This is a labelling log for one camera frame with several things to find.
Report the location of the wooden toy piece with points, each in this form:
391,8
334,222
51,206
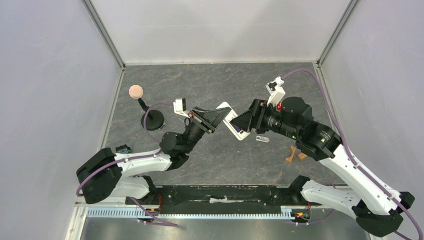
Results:
293,155

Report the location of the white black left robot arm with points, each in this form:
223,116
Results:
108,174

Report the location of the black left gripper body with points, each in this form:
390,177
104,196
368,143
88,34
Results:
198,127

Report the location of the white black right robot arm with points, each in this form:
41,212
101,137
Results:
376,207

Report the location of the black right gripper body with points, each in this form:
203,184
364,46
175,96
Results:
261,117

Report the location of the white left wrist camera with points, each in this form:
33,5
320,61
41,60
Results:
180,107

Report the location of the white remote battery cover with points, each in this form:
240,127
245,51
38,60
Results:
262,139

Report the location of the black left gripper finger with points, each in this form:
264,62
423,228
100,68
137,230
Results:
212,112
212,122

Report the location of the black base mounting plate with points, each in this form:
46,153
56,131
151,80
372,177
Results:
223,199

